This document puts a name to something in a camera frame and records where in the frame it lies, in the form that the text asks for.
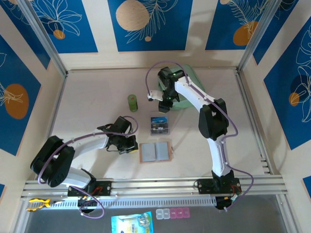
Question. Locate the clear plastic box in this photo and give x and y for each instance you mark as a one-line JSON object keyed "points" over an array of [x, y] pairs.
{"points": [[159, 114]]}

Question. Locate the blue chip card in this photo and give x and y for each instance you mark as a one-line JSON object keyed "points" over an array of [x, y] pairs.
{"points": [[159, 120]]}

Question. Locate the black VIP card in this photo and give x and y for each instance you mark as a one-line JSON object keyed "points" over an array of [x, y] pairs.
{"points": [[160, 129]]}

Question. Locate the pink leather card holder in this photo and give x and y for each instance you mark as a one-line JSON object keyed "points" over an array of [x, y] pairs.
{"points": [[155, 153]]}

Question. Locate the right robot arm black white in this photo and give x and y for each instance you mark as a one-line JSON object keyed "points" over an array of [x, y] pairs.
{"points": [[213, 121]]}

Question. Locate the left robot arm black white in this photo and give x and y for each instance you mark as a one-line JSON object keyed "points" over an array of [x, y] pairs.
{"points": [[52, 162]]}

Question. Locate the mint green zip pouch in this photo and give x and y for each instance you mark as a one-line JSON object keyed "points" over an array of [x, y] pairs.
{"points": [[190, 72]]}

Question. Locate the small green cylinder bottle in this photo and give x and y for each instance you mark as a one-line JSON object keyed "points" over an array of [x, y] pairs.
{"points": [[132, 103]]}

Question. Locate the blue printed plastic packet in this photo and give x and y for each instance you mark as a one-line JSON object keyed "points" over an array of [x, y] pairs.
{"points": [[132, 223]]}

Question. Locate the clear and pink pill organizer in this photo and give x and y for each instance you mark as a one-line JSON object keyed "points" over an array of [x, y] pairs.
{"points": [[172, 213]]}

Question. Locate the yellow black pliers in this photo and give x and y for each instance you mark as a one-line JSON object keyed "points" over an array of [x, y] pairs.
{"points": [[39, 203]]}

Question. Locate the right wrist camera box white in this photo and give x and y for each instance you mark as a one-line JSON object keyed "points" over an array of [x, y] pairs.
{"points": [[156, 95]]}

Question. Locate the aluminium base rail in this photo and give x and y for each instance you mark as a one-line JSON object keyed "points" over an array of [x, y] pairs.
{"points": [[158, 185]]}

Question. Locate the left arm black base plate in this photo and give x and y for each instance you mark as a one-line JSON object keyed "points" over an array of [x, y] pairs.
{"points": [[107, 188]]}

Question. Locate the aluminium table side rail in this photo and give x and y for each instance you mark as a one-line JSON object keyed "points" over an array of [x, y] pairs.
{"points": [[57, 104], [241, 82]]}

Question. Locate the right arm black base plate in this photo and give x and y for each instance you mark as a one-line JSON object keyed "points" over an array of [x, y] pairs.
{"points": [[204, 187]]}

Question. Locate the aluminium frame post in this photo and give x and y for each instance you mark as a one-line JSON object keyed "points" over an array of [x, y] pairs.
{"points": [[257, 36], [45, 38]]}

